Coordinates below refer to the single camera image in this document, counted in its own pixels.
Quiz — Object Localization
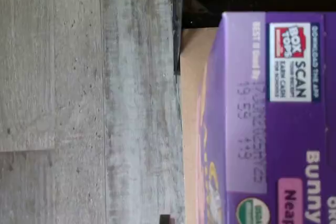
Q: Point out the purple Annie's box pink patch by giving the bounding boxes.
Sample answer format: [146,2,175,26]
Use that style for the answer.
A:
[200,11,336,224]

